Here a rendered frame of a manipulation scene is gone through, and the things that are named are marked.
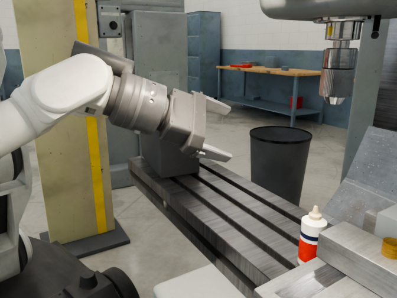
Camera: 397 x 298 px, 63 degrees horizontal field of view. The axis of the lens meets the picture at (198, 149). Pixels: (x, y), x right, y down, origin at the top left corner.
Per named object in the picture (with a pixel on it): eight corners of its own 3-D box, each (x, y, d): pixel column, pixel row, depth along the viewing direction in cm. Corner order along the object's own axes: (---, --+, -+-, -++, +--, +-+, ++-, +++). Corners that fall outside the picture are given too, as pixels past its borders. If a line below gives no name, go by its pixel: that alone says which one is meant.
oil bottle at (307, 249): (310, 273, 54) (317, 213, 50) (292, 260, 57) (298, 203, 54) (326, 265, 56) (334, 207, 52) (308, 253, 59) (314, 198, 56)
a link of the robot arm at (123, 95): (134, 121, 48) (54, 97, 44) (121, 136, 58) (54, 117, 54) (151, 54, 51) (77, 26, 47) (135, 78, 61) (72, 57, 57)
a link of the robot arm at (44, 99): (120, 83, 47) (32, 130, 42) (110, 101, 55) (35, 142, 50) (94, 44, 47) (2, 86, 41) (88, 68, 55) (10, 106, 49)
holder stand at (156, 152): (160, 178, 92) (158, 109, 86) (141, 155, 111) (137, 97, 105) (199, 172, 97) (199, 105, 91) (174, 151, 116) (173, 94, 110)
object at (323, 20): (351, 19, 41) (352, 12, 41) (300, 23, 48) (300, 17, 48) (390, 21, 45) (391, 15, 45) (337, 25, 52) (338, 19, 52)
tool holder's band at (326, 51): (339, 55, 45) (341, 48, 45) (316, 54, 49) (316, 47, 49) (364, 55, 47) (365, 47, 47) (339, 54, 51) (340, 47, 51)
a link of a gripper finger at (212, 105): (233, 107, 61) (203, 97, 59) (224, 117, 64) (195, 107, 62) (232, 101, 62) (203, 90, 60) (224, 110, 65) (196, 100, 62)
